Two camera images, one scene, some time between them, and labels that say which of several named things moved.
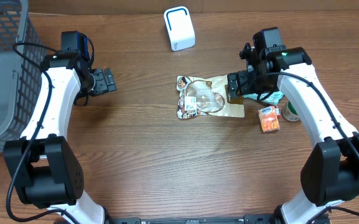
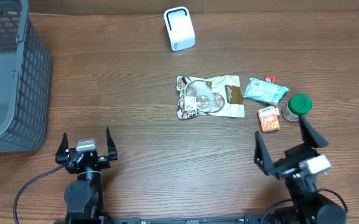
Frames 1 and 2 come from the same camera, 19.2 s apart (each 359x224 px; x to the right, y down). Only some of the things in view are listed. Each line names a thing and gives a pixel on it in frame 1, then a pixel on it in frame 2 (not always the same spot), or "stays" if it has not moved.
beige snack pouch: (208, 96) stays
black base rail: (193, 220) stays
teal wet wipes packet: (272, 98) stays
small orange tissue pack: (269, 118) stays
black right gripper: (233, 80) → (310, 137)
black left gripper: (104, 80) → (104, 160)
